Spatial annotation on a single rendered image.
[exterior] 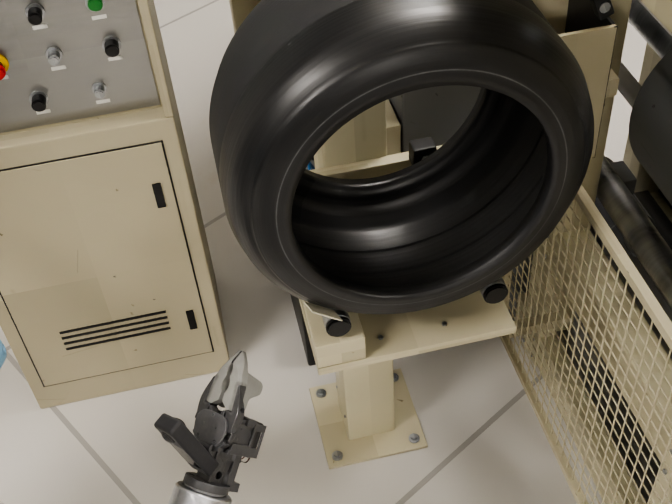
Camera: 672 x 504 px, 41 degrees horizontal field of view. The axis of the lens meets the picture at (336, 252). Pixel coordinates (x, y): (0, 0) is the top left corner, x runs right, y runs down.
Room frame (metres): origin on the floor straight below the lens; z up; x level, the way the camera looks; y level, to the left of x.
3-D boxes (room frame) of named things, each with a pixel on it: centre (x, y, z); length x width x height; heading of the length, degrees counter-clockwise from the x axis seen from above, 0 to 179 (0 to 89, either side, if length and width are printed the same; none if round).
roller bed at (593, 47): (1.49, -0.44, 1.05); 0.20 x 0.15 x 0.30; 9
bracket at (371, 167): (1.39, -0.08, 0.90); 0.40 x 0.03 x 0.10; 99
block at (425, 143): (1.38, -0.18, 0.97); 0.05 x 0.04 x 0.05; 99
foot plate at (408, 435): (1.46, -0.04, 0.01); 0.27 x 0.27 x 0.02; 9
